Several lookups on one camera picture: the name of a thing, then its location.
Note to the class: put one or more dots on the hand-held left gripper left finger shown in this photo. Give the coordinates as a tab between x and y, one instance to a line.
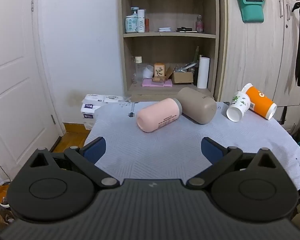
95	151

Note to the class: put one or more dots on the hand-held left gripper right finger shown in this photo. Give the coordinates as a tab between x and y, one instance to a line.
211	151

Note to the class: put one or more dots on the pink cylindrical bottle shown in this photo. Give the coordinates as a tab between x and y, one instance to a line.
157	115

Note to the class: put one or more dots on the white floral paper cup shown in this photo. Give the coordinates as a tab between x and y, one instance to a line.
237	107

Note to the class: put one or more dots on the orange paper cup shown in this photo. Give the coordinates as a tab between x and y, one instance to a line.
261	103

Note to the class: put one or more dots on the white cardboard box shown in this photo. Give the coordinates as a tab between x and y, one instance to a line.
105	98
88	112

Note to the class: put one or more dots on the light blue quilted tablecloth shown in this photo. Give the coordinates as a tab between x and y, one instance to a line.
165	150

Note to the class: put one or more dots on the taupe cylindrical bottle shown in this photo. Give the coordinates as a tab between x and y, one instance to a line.
197	106

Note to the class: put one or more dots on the open cardboard box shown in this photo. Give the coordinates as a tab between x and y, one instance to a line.
182	78

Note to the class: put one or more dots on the white paper roll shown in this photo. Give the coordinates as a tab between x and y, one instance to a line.
203	72

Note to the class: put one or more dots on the pink flat box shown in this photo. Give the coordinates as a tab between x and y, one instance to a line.
156	83

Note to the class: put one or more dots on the clear bottle cream cap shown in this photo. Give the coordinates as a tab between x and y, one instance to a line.
138	72

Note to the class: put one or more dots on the floral print box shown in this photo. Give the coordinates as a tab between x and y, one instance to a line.
160	70

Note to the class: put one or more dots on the orange packet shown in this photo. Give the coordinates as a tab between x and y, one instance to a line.
0	193

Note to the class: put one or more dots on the white door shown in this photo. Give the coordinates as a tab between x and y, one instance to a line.
15	80

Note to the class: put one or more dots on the light wooden wardrobe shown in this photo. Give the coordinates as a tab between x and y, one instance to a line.
265	55

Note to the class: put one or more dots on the wooden shelf unit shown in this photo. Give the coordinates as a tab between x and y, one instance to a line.
170	47

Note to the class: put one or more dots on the black flat items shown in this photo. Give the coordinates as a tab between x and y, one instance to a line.
186	29

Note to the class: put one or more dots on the pink clear bottle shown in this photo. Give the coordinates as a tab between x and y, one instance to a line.
199	26

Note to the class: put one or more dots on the white flat case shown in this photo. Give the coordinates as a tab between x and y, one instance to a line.
164	29

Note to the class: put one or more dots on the white pump bottle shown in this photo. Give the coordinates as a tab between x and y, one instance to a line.
131	25

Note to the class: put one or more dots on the small red bottle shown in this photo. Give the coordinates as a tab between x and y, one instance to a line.
147	26

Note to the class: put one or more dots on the white tube bottle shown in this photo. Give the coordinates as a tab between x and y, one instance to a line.
141	22

